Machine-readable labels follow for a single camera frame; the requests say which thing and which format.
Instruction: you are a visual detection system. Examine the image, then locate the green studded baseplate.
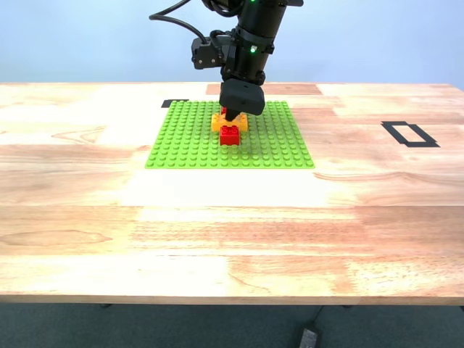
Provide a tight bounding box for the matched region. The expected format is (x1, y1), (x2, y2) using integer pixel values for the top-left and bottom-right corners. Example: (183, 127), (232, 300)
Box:
(144, 100), (315, 170)

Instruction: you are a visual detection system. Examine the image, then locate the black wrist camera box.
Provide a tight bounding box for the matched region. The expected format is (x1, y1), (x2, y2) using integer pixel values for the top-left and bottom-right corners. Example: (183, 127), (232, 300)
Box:
(191, 30), (233, 70)

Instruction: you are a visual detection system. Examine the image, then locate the black camera cable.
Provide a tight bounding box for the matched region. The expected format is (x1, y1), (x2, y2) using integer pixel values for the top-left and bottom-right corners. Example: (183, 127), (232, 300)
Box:
(149, 0), (212, 46)

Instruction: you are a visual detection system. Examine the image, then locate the grey power adapter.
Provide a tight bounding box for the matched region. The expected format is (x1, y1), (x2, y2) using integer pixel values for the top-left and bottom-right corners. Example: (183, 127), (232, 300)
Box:
(299, 328), (320, 348)

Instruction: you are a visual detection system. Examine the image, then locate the black tape rectangle outline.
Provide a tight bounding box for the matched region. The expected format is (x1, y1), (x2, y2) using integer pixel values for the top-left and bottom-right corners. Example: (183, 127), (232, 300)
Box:
(381, 120), (441, 149)

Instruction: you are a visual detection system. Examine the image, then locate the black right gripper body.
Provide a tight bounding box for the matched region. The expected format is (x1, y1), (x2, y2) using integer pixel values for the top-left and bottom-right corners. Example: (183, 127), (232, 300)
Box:
(220, 28), (277, 86)

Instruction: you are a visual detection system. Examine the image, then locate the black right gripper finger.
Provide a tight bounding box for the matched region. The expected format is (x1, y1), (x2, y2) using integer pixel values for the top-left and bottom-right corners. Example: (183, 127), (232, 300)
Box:
(219, 79), (265, 123)

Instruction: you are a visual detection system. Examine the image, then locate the yellow toy brick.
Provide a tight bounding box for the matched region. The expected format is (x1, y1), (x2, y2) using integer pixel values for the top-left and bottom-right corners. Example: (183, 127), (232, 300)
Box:
(211, 112), (250, 133)

